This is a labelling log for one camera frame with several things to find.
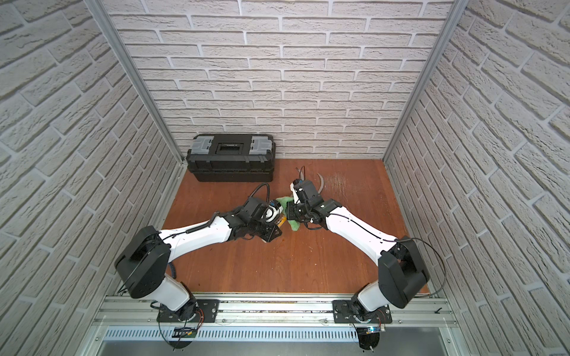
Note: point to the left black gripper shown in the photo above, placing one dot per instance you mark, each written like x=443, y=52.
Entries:
x=271, y=230

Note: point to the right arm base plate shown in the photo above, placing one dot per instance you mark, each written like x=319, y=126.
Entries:
x=346, y=312

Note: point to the black plastic toolbox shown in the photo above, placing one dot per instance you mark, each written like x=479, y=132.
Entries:
x=232, y=157

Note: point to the green rag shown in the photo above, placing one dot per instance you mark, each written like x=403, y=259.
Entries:
x=288, y=205

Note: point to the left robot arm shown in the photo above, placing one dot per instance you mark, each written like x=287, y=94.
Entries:
x=143, y=263

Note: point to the aluminium front rail frame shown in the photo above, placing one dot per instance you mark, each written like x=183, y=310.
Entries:
x=255, y=317

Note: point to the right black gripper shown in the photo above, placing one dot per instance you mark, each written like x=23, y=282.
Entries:
x=289, y=209

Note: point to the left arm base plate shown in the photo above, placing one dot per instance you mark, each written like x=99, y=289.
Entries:
x=194, y=311

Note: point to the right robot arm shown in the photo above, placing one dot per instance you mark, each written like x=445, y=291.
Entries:
x=402, y=272

